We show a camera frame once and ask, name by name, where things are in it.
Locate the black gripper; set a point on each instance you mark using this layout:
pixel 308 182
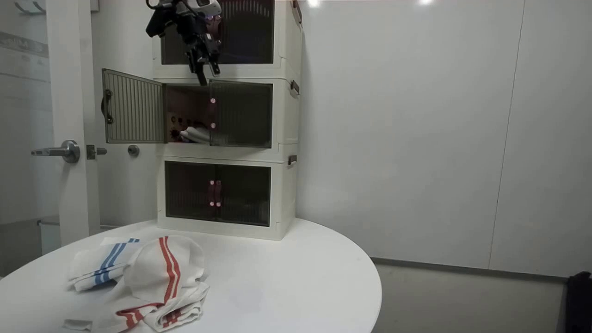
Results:
pixel 196 28

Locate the white cabinet unit, cardboard-topped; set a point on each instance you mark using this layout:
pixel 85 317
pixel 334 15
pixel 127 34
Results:
pixel 281 43

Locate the black cabinet side latch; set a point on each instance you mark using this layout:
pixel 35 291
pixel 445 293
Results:
pixel 290 160
pixel 296 12
pixel 294 87

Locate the white cabinet unit holding cloths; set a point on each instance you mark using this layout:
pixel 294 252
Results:
pixel 283 123

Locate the white room door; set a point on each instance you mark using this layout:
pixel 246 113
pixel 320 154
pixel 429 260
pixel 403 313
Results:
pixel 66 93

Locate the silver door latch plate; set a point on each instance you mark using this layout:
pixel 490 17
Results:
pixel 92 150

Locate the white cabinet unit on table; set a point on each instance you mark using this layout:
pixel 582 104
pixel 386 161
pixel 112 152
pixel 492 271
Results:
pixel 279 197

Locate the white folded cloth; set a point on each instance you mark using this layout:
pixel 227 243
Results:
pixel 196 134

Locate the red striped white towel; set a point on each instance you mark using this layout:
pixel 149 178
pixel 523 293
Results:
pixel 157 278

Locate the blue striped white towel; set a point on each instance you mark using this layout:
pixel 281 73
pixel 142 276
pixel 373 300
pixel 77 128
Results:
pixel 101 265

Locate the black floor object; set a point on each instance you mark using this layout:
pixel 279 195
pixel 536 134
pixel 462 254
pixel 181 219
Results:
pixel 579 302

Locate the metal wall hooks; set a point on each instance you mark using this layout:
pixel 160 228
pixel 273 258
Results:
pixel 27 6

